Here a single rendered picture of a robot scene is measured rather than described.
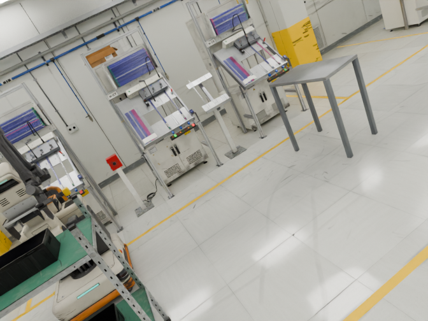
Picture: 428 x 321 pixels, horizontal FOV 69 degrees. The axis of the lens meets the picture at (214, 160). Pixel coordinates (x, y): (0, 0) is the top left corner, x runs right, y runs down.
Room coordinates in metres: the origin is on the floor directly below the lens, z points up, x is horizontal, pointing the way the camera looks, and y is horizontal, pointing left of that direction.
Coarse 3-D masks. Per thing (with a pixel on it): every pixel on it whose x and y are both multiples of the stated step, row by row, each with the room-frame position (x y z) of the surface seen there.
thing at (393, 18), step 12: (384, 0) 5.55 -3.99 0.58; (396, 0) 5.34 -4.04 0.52; (408, 0) 5.13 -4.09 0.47; (420, 0) 5.06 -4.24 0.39; (384, 12) 5.60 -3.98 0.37; (396, 12) 5.38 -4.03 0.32; (408, 12) 5.17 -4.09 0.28; (420, 12) 5.04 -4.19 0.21; (396, 24) 5.43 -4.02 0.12; (408, 24) 5.21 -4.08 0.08
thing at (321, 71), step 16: (304, 64) 3.13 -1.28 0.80; (320, 64) 2.85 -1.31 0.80; (336, 64) 2.61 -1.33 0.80; (288, 80) 2.88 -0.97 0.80; (304, 80) 2.64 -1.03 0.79; (320, 80) 2.49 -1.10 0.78; (336, 112) 2.43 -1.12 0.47; (368, 112) 2.61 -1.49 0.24; (288, 128) 3.04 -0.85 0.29; (320, 128) 3.21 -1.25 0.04
